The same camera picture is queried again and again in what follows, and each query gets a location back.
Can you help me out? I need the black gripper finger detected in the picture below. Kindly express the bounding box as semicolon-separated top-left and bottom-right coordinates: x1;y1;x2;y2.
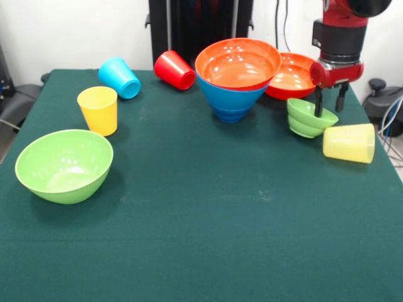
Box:
314;86;325;118
334;82;349;113

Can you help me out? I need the dark green tablecloth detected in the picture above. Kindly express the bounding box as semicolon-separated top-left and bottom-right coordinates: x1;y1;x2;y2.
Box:
0;68;403;302

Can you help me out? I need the small green bowl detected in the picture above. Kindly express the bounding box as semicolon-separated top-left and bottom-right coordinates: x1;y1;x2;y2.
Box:
286;98;339;139

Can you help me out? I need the red cup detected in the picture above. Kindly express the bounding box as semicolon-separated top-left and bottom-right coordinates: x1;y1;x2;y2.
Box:
154;50;196;91

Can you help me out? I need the floor cable bundle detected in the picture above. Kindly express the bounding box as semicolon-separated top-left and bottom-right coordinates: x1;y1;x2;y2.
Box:
377;94;403;166

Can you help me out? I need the large light blue bowl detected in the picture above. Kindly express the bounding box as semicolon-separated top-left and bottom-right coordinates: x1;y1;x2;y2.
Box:
196;75;271;113

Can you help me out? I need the black chair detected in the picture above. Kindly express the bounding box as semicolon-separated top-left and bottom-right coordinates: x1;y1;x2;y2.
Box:
0;72;51;131

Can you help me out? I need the orange bowl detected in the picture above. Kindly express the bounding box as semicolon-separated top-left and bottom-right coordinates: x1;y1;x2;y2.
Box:
265;52;319;101
194;37;282;92

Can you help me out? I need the light blue cup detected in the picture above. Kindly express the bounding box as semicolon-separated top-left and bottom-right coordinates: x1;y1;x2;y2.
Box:
97;57;142;100

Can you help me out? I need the black wall cable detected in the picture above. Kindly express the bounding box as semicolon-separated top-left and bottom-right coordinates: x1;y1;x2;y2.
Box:
271;0;292;54

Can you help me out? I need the large green bowl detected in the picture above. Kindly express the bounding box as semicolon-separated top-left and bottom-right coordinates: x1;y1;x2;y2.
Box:
14;129;114;205

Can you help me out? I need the small dark blue bowl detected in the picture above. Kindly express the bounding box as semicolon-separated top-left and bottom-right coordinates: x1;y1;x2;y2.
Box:
215;105;253;124

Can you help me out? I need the translucent yellow cup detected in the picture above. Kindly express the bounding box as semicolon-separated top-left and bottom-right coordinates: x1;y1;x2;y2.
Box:
322;123;376;164

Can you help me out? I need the opaque yellow cup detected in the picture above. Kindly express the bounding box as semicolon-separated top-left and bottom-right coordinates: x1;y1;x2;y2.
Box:
77;86;119;138

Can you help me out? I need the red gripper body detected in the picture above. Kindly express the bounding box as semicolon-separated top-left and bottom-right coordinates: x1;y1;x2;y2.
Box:
309;60;365;91

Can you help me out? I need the black chair base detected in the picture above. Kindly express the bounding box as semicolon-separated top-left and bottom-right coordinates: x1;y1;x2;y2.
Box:
361;77;403;138

